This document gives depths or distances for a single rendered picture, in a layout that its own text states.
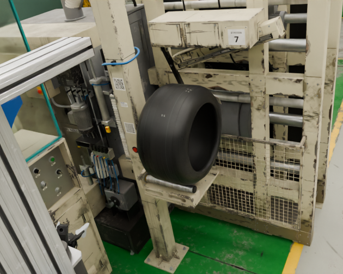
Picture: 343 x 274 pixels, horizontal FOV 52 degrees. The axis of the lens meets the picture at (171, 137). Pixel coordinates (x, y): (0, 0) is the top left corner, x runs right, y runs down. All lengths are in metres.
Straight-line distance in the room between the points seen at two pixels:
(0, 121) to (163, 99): 1.32
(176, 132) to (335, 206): 1.92
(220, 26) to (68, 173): 1.26
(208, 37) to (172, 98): 0.37
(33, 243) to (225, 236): 2.40
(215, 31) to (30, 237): 1.45
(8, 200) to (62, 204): 1.58
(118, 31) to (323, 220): 2.21
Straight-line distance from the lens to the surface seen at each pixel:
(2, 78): 0.73
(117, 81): 2.03
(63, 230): 1.69
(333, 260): 2.93
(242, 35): 1.85
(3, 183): 0.66
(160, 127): 1.80
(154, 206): 2.48
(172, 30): 2.02
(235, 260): 2.86
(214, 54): 2.10
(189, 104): 1.82
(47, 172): 2.17
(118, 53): 1.94
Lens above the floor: 2.22
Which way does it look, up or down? 30 degrees down
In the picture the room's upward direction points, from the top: 10 degrees counter-clockwise
